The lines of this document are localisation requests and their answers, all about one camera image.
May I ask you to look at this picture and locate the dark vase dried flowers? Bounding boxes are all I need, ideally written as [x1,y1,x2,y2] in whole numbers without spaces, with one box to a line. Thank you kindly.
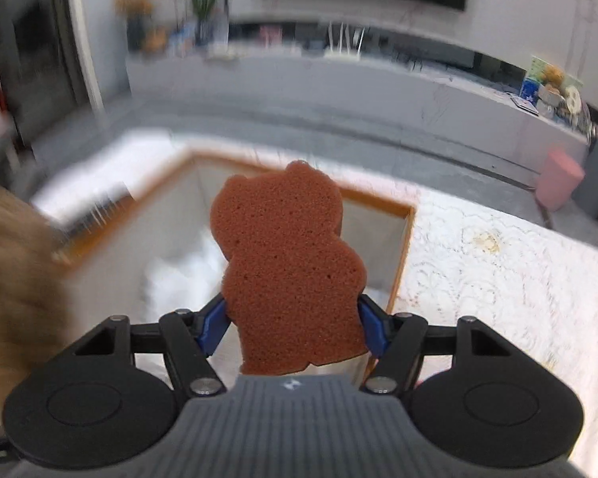
[113,0,154,53]

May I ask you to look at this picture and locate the checkered fruit print tablecloth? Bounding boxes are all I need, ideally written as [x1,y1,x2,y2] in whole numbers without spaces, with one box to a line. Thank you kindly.
[32,128,598,477]

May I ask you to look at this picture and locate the golden pumpkin ornament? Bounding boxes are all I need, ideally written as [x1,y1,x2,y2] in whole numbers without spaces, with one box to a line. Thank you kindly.
[142,28,168,55]

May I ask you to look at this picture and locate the brown bear shaped sponge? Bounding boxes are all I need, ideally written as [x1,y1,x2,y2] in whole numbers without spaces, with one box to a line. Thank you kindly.
[210,161,367,376]

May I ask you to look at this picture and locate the white wifi router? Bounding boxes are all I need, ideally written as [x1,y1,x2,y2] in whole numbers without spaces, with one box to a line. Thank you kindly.
[324,22,366,62]

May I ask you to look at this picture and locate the teddy bear toy pile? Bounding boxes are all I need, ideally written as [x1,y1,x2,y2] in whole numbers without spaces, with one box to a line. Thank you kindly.
[519,56,591,132]

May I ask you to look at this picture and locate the brown knitted cloth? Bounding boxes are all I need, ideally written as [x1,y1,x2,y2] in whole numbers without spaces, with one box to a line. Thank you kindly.
[0,187,71,413]

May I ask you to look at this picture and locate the green plant glass vase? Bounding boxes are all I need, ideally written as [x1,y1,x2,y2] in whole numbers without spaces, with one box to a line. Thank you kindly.
[189,0,231,47]

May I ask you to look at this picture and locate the pink photo card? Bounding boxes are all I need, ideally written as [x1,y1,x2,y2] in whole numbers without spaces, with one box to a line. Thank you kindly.
[258,25,283,47]

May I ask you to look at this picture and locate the orange cardboard storage box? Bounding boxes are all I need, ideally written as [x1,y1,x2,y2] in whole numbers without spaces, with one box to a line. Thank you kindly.
[49,151,418,384]

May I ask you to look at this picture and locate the white plastic bag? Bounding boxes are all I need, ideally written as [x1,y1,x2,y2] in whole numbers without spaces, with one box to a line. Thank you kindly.
[141,228,226,323]

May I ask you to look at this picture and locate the grey marble TV console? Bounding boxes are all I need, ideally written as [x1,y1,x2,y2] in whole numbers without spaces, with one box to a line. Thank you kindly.
[126,24,589,172]

